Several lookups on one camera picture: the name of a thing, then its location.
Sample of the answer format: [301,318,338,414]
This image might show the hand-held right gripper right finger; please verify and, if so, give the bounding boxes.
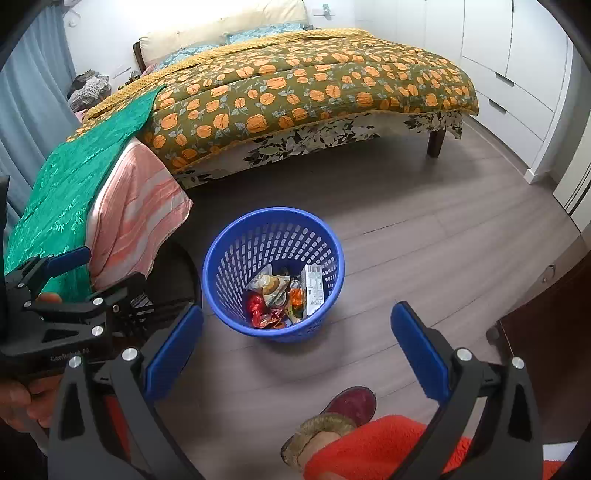
[390,301,543,480]

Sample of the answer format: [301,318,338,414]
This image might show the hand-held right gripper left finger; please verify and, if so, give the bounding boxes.
[48,305,205,480]

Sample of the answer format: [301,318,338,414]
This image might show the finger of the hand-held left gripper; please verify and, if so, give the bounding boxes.
[4,246,92,289]
[23,277,153,324]

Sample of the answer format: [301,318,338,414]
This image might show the red wrapper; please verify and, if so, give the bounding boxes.
[248,294,269,328]

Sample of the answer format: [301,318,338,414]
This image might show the blue plastic basket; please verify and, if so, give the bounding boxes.
[202,207,345,343]

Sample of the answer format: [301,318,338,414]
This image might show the beige snack packet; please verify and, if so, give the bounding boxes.
[247,272,293,308]

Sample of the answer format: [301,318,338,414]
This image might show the white green milk carton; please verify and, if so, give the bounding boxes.
[301,264,324,317]

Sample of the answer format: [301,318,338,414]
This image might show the person's left hand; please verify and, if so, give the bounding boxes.
[0,374,63,428]

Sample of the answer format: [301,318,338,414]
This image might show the green patterned cloth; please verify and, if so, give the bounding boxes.
[4,85,168,298]

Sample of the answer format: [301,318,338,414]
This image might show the pink striped blanket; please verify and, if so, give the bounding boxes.
[88,138,194,291]

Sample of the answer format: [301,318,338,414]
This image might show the dark red furry slipper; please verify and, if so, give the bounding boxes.
[281,387,377,472]

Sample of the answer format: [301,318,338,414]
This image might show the orange fleece pants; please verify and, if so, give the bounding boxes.
[302,414,564,480]

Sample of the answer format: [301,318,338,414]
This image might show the orange yellow wrapper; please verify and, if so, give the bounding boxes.
[287,287,308,320]

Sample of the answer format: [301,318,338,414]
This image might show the dark brown furniture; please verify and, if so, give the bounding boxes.
[496,263,591,444]

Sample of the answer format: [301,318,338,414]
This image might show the pile of clothes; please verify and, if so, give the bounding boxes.
[68,70,112,112]

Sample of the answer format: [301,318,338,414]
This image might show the grey blue curtain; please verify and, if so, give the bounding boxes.
[0,7,79,217]

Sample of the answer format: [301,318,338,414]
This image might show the dark wooden bed leg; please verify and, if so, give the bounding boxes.
[427,128,447,158]

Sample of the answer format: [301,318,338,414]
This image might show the teal floral pillow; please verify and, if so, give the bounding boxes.
[152,41,227,71]
[224,25,302,45]

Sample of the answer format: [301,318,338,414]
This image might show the black white floral bed sheet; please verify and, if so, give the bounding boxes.
[175,108,464,190]

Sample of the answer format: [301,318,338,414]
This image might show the cream padded headboard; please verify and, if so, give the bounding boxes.
[133,0,308,66]

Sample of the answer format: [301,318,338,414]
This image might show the bed with orange floral quilt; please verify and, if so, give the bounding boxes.
[139,34,479,174]

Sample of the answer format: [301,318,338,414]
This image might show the white wardrobe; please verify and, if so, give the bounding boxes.
[355,0,591,217]

